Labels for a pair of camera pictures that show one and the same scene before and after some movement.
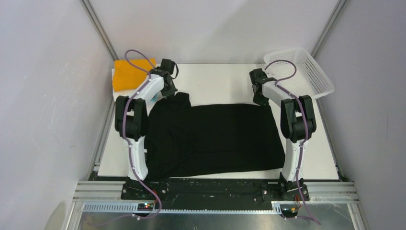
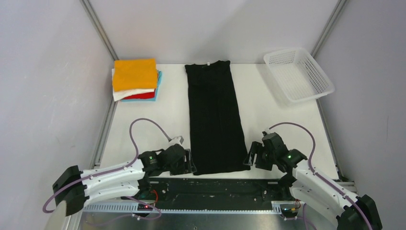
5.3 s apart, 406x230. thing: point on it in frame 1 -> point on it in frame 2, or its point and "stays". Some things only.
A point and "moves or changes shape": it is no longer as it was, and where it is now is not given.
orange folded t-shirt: [127, 77] stays
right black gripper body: [259, 99] -> [264, 159]
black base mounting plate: [211, 194] stays
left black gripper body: [169, 90] -> [181, 166]
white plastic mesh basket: [308, 79] stays
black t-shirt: [184, 139] moves or changes shape
